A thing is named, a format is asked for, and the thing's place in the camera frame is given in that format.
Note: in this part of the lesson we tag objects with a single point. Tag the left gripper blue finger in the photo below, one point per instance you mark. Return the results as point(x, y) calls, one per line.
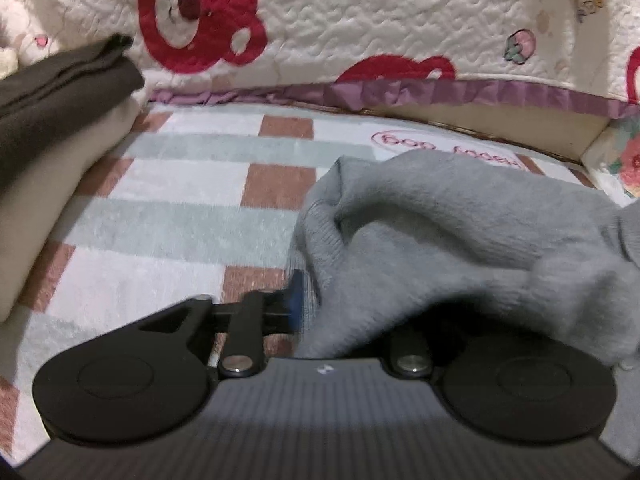
point(280, 310)

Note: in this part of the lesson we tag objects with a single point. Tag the grey knit cardigan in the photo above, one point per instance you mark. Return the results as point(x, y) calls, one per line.
point(379, 242)

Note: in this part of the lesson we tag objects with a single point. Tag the folded cream garment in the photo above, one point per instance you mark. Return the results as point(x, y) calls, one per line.
point(34, 201)

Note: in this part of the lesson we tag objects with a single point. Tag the folded dark brown garment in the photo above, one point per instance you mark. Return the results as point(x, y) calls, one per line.
point(45, 103)

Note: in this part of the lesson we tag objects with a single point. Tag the colourful floral quilt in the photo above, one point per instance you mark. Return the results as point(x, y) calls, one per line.
point(612, 160)

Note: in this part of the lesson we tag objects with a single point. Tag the white quilt with red bears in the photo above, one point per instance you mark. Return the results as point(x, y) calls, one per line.
point(578, 55)

